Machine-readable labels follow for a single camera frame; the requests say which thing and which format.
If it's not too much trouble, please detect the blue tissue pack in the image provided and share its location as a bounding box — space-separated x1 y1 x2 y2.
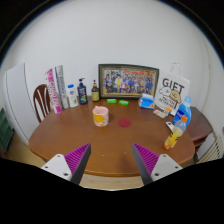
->
138 93 156 110

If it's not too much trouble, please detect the dark blue pump bottle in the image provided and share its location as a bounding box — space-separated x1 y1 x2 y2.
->
77 77 89 106

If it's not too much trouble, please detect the white remote control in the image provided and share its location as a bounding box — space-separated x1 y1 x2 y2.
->
165 121 176 133

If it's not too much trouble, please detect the white and green tube box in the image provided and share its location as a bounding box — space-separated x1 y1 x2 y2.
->
54 65 70 110

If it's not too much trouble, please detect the white shampoo bottle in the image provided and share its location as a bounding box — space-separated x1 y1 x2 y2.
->
66 83 80 108

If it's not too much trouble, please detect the pink tall tube box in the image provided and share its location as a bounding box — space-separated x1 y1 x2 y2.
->
44 68 63 115

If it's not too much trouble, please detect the flat round red coaster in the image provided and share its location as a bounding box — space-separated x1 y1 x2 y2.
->
117 117 132 128

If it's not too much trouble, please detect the pink and yellow mug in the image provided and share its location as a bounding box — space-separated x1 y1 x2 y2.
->
92 105 110 128

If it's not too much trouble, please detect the brown wooden chair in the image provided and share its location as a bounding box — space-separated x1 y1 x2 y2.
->
32 83 52 124

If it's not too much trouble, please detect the white paper gift bag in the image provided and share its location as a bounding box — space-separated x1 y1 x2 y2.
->
154 62 191 117

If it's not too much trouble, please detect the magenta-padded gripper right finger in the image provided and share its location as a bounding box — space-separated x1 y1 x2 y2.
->
132 143 184 186

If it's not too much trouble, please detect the small brown glass bottle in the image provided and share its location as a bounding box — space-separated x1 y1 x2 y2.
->
91 79 101 102

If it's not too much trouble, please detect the blue detergent jug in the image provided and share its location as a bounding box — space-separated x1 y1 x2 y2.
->
172 95 193 128

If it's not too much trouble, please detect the framed group photo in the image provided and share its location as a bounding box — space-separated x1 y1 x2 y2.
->
98 63 160 100

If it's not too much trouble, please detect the white radiator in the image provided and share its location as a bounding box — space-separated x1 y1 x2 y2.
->
199 134 224 164

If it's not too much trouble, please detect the small snack packet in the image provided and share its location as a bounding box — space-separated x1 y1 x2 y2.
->
153 109 168 119

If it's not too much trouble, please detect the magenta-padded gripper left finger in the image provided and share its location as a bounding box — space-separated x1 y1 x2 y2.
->
40 143 92 185

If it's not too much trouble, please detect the orange-capped juice bottle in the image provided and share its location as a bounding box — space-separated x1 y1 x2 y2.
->
163 114 189 151

